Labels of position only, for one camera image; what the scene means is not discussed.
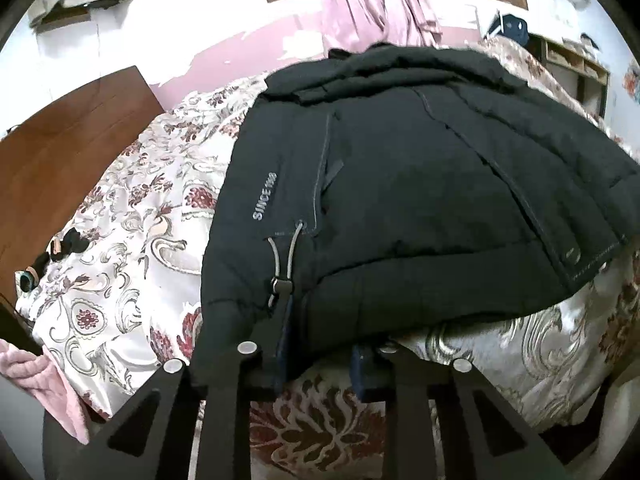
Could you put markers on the black padded jacket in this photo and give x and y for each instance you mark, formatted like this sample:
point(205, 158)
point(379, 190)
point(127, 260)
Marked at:
point(372, 195)

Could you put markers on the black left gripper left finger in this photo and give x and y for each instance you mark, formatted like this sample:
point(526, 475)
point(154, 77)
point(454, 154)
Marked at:
point(192, 418)

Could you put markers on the navy blue backpack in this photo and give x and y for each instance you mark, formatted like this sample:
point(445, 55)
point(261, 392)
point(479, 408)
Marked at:
point(509, 26)

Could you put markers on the pink satin curtain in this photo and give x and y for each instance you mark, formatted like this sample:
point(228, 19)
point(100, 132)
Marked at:
point(356, 25)

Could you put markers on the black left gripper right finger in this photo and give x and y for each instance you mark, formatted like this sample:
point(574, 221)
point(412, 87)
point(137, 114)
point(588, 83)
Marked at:
point(447, 414)

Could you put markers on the wooden cubby shelf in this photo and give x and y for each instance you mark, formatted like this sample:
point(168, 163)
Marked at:
point(582, 78)

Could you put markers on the floral satin bedspread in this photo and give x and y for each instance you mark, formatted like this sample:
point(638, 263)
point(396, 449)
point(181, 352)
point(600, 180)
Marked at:
point(110, 315)

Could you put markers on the brown wooden headboard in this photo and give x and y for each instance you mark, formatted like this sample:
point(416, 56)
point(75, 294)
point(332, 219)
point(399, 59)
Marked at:
point(54, 159)

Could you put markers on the cartoon wall stickers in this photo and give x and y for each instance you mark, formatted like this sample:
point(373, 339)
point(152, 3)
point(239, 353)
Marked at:
point(631, 81)

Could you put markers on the dark small items on bed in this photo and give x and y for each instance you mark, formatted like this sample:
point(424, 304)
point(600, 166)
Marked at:
point(71, 243)

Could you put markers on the pink fluffy blanket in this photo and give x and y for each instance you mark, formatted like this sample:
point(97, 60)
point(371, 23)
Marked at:
point(42, 378)

